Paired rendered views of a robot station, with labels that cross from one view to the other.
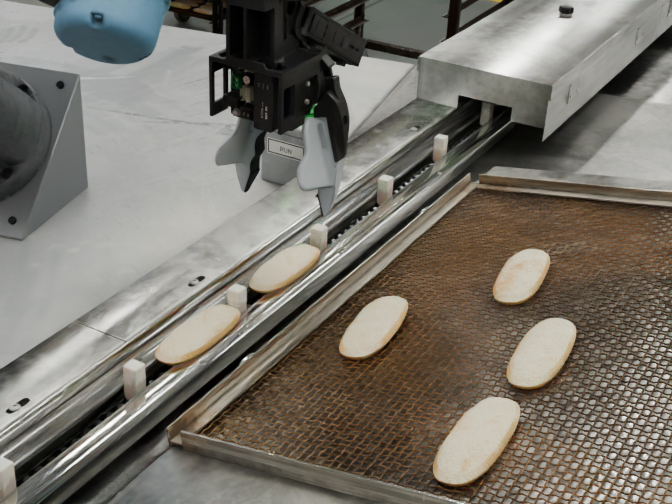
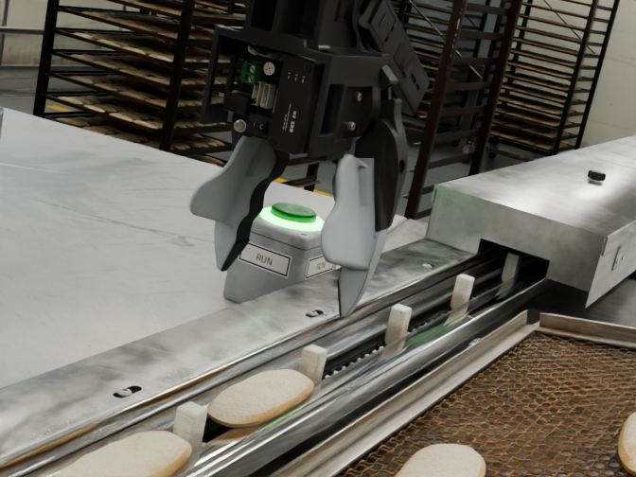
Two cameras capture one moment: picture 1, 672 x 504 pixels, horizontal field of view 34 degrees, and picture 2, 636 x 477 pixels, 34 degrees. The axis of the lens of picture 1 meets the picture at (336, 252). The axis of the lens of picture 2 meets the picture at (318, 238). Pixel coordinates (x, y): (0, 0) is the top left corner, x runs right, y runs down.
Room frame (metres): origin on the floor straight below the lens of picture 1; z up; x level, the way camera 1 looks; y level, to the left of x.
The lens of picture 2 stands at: (0.28, 0.06, 1.12)
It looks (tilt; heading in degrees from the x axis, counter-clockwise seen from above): 15 degrees down; 357
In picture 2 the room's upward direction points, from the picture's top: 12 degrees clockwise
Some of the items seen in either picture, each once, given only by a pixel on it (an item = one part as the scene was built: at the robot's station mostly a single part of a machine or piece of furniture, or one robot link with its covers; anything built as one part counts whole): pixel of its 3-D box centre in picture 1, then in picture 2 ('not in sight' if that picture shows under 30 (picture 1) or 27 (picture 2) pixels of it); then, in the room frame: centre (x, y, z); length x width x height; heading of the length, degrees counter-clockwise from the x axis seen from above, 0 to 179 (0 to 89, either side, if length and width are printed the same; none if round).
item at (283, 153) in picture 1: (303, 160); (282, 280); (1.15, 0.04, 0.84); 0.08 x 0.08 x 0.11; 61
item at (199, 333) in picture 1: (199, 331); (123, 465); (0.76, 0.11, 0.86); 0.10 x 0.04 x 0.01; 151
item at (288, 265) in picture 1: (285, 265); (263, 392); (0.88, 0.05, 0.86); 0.10 x 0.04 x 0.01; 151
